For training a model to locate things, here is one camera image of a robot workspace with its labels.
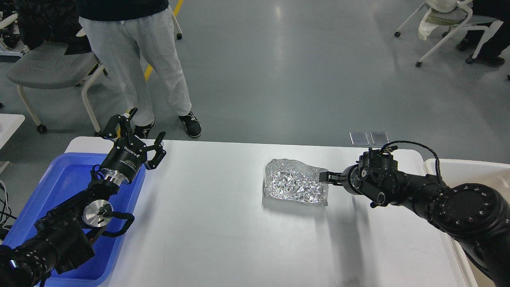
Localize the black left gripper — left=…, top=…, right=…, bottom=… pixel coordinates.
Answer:
left=100, top=108, right=167, bottom=184

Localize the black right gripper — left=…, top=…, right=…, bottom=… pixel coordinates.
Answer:
left=319, top=165, right=369, bottom=196

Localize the silver foil bag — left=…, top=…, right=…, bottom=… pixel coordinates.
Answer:
left=263, top=159, right=329, bottom=206

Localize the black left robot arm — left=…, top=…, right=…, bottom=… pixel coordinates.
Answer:
left=1, top=108, right=166, bottom=287

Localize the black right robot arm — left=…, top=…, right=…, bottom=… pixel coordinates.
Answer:
left=319, top=141, right=510, bottom=287

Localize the left metal floor plate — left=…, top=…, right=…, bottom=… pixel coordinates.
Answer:
left=349, top=132, right=370, bottom=146

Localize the metal floor plate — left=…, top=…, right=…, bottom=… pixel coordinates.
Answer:
left=370, top=132, right=389, bottom=145
left=349, top=132, right=370, bottom=146

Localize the right metal floor plate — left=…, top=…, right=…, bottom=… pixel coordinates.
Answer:
left=370, top=132, right=389, bottom=145

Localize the blue plastic bin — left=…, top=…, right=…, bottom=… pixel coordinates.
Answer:
left=3, top=153, right=124, bottom=287

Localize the person in grey sweatpants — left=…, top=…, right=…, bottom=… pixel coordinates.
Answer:
left=75, top=0, right=202, bottom=138

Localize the white plastic bin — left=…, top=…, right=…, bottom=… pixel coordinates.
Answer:
left=439, top=159, right=510, bottom=287

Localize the small white side table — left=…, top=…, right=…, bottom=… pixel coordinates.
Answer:
left=0, top=113, right=25, bottom=149

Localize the person in black trousers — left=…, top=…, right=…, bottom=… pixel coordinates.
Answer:
left=455, top=0, right=510, bottom=67

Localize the white rolling chair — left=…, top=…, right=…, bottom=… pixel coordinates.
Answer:
left=394, top=0, right=502, bottom=67

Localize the grey chair with white frame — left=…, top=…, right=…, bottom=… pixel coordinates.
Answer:
left=6, top=41, right=107, bottom=135

